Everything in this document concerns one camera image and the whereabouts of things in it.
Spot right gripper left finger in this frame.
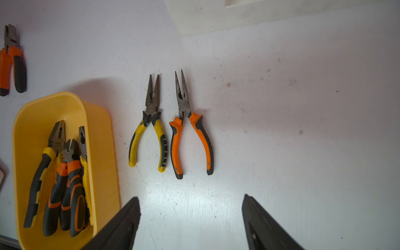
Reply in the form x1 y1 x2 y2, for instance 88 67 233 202
83 197 141 250

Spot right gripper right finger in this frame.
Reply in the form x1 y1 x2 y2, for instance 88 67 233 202
242 194 303 250

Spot orange black diagonal cutters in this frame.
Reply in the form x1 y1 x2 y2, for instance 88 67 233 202
43 139 89 237

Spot orange long nose pliers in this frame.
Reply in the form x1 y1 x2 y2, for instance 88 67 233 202
169 69 215 180

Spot yellow needle nose pliers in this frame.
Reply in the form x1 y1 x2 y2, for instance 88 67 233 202
127 74 169 173

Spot yellow plastic storage box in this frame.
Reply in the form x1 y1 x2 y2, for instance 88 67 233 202
12 92 120 250

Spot small orange combination pliers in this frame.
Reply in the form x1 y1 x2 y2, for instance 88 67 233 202
1 24 27 96

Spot yellow black combination pliers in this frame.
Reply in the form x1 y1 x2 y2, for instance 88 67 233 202
24 120 66 228

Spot yellow handled slim pliers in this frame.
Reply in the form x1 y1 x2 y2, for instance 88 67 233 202
79 126 93 226

